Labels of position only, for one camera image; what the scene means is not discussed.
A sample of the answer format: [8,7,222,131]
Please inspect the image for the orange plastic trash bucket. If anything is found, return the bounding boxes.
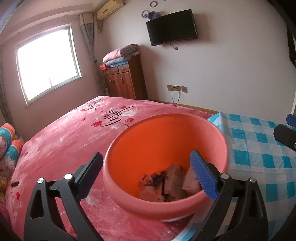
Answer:
[102,113,229,221]

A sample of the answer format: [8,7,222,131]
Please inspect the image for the trash inside bucket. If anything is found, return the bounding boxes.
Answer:
[137,164,202,202]

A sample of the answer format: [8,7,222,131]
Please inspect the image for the blue checkered tablecloth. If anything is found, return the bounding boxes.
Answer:
[173,112,296,241]

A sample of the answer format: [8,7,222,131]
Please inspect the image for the small black object on bed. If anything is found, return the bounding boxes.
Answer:
[11,181,19,187]

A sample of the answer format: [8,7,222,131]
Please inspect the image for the rolled colourful quilt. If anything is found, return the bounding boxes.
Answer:
[1,123,23,178]

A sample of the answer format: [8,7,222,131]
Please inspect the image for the left grey curtain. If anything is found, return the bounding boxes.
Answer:
[0,62,14,127]

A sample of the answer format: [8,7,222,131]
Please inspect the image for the grey curtain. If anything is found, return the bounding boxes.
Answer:
[79,13,107,95]
[0,62,14,127]

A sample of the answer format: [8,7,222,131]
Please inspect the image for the bright window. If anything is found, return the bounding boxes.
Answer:
[16,24,82,105]

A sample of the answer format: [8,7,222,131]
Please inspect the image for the brown wooden cabinet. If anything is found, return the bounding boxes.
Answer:
[103,55,148,100]

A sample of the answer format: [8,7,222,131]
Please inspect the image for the folded blankets on cabinet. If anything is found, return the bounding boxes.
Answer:
[99,44,141,70]

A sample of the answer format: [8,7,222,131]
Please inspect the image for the right grey curtain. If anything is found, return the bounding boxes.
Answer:
[79,13,107,95]

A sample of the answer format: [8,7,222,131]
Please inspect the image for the white air conditioner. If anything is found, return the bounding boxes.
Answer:
[96,0,125,21]

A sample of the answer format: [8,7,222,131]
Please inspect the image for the white door frame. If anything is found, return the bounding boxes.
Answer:
[291,90,296,115]

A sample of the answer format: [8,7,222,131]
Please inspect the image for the wall power socket strip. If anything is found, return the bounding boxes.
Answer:
[167,85,188,93]

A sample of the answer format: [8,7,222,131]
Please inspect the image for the white charger cable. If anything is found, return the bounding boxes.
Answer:
[171,90,182,105]

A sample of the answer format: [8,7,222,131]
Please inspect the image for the wall mounted black television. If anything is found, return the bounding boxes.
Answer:
[146,9,199,46]

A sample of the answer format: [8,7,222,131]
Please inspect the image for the purple wall decoration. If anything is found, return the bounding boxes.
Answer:
[141,1,166,20]

